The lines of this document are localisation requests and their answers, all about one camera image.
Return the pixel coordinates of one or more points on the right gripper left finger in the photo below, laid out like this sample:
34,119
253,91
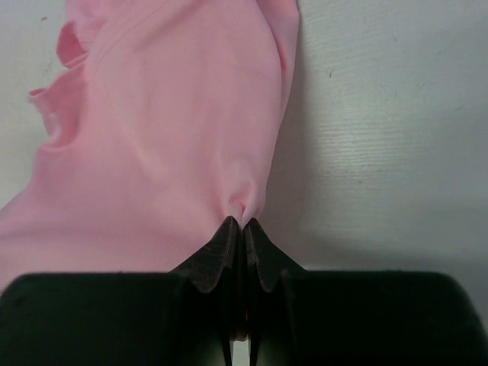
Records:
124,318

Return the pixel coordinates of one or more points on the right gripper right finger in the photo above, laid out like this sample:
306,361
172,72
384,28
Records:
301,317

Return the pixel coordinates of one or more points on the pink t shirt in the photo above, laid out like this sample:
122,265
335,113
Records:
162,124

